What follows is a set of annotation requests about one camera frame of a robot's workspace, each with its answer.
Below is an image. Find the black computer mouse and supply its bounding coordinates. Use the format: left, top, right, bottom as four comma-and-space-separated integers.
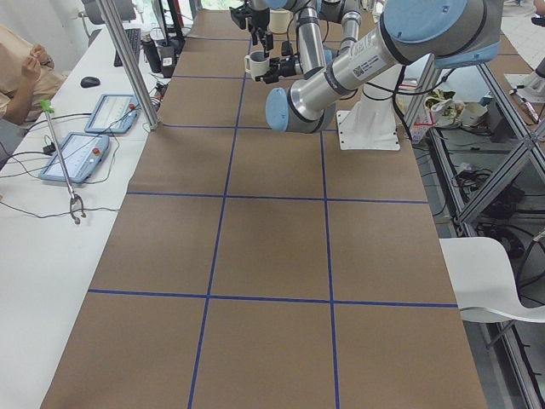
80, 76, 100, 89

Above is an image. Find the aluminium frame post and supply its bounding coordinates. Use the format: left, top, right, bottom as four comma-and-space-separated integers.
96, 0, 159, 130

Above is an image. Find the black keyboard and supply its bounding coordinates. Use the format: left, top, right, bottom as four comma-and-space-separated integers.
112, 27, 142, 68

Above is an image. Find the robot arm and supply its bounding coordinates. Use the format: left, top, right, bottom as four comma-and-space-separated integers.
266, 1, 503, 133
229, 1, 364, 84

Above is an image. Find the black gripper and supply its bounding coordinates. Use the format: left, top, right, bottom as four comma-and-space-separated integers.
229, 3, 270, 45
254, 32, 302, 84

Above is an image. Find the seated person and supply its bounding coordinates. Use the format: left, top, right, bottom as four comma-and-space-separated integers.
1, 26, 66, 125

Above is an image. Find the white chair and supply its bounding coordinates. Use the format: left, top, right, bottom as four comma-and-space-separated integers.
439, 237, 544, 348

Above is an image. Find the white HOME mug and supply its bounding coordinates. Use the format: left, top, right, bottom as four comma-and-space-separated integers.
244, 50, 270, 81

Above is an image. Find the white plastic bag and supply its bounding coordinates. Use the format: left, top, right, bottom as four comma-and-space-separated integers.
424, 89, 465, 129

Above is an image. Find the aluminium table frame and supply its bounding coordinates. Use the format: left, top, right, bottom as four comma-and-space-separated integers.
405, 54, 544, 408

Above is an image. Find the blue teach pendant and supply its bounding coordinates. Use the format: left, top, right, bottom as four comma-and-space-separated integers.
38, 132, 110, 184
84, 94, 139, 134

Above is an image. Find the black water bottle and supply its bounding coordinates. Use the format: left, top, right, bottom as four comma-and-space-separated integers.
141, 33, 162, 73

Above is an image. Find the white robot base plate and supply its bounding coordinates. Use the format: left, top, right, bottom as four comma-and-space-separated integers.
336, 84, 400, 151

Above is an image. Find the blue teach pendant far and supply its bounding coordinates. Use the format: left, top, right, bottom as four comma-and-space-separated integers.
84, 94, 139, 134

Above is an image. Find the metal grabber tool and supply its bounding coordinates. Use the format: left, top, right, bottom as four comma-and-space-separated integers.
40, 100, 86, 225

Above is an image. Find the blue teach pendant near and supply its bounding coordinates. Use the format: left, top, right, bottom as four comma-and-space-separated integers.
38, 132, 110, 184

